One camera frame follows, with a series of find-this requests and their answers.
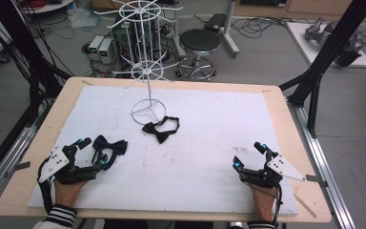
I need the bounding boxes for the black round stool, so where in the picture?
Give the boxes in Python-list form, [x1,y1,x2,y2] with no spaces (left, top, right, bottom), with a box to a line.
[174,29,222,82]

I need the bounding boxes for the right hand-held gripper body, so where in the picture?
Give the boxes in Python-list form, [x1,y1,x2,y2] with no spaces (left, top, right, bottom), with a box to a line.
[239,151,308,190]

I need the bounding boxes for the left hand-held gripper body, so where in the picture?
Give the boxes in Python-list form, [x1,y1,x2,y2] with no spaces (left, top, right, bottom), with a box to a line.
[37,143,102,185]

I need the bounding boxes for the person's right hand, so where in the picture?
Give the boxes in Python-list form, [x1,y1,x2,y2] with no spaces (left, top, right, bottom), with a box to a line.
[250,185,278,223]

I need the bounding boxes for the black floor cables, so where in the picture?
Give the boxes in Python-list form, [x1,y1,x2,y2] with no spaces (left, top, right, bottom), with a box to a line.
[230,14,301,41]

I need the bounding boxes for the black bow tie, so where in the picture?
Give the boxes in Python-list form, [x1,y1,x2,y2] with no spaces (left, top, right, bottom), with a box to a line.
[91,135,129,172]
[141,115,181,145]

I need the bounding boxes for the aluminium rail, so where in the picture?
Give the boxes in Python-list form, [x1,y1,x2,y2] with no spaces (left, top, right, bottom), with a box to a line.
[0,125,37,213]
[286,96,357,229]

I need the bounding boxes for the black computer tower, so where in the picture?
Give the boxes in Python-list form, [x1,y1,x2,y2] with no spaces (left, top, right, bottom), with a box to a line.
[112,13,142,64]

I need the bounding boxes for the white foam mat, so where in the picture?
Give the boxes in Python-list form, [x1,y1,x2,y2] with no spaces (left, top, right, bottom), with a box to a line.
[27,84,300,217]

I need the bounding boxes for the grey robot device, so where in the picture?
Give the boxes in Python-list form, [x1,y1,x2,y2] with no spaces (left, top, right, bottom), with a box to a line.
[304,16,366,68]

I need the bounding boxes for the black foot pedal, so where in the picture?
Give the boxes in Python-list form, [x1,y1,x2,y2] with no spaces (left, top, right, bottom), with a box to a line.
[203,12,228,33]

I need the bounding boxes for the grey power supply unit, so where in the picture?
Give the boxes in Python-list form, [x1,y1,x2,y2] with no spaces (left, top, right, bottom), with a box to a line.
[88,34,106,55]
[97,38,114,65]

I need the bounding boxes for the white wire display rack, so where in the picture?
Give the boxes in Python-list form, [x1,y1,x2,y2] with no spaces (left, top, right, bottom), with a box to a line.
[93,0,184,126]

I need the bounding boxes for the thin wooden stick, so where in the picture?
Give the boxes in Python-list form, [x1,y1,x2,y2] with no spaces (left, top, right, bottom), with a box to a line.
[293,192,317,219]

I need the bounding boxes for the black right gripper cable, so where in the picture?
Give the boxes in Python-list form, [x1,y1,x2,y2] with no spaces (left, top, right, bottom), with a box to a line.
[241,180,284,227]

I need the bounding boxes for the white metal stand leg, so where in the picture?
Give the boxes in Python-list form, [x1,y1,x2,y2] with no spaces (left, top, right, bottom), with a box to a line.
[219,0,241,59]

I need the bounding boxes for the white floor platform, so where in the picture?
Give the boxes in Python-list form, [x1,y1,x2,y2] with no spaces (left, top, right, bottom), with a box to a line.
[286,21,366,70]

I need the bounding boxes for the round white table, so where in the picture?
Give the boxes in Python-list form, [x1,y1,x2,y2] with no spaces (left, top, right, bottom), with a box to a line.
[21,0,75,15]

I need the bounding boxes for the black metal frame post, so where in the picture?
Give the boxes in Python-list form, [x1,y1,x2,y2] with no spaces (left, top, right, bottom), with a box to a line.
[278,0,366,138]

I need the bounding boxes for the black frame with cable bundle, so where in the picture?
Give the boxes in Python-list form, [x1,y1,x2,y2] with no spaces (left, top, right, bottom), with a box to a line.
[0,0,74,189]

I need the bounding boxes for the person's left hand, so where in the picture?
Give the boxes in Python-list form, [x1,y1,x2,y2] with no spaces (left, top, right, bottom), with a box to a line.
[53,179,89,208]

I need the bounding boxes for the clear plastic bag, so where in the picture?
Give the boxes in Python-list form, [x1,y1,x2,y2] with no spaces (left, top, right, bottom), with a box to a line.
[67,7,103,31]

